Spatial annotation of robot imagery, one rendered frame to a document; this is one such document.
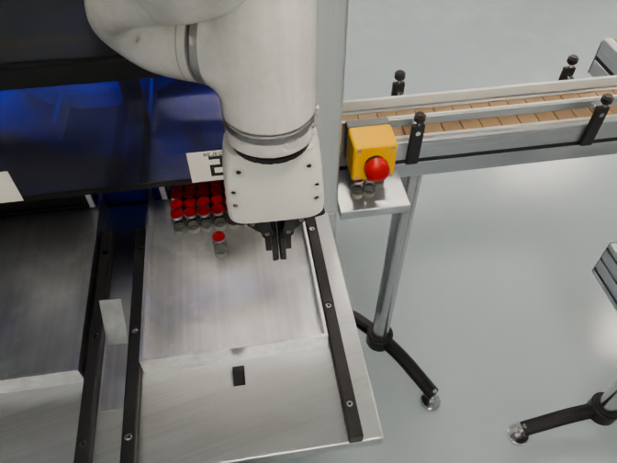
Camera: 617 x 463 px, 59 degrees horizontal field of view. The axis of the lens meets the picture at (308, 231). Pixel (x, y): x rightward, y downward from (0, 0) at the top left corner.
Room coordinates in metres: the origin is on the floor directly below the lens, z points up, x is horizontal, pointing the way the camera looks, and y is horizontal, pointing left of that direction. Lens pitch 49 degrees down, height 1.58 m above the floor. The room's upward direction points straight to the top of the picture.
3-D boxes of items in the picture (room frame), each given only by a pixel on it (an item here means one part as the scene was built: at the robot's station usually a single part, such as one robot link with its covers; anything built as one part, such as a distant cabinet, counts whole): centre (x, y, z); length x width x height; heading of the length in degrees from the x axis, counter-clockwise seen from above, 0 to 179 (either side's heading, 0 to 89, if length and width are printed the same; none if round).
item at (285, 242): (0.41, 0.02, 1.12); 0.03 x 0.03 x 0.07; 8
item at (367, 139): (0.69, -0.10, 1.00); 0.08 x 0.07 x 0.07; 9
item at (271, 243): (0.40, 0.05, 1.12); 0.03 x 0.03 x 0.07; 8
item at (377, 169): (0.65, -0.11, 0.99); 0.04 x 0.04 x 0.04; 9
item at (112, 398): (0.37, 0.27, 0.91); 0.14 x 0.03 x 0.06; 8
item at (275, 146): (0.41, 0.03, 1.27); 0.09 x 0.08 x 0.03; 98
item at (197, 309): (0.54, 0.13, 0.90); 0.34 x 0.26 x 0.04; 9
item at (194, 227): (0.63, 0.14, 0.90); 0.18 x 0.02 x 0.05; 99
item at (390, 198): (0.74, -0.11, 0.87); 0.14 x 0.13 x 0.02; 9
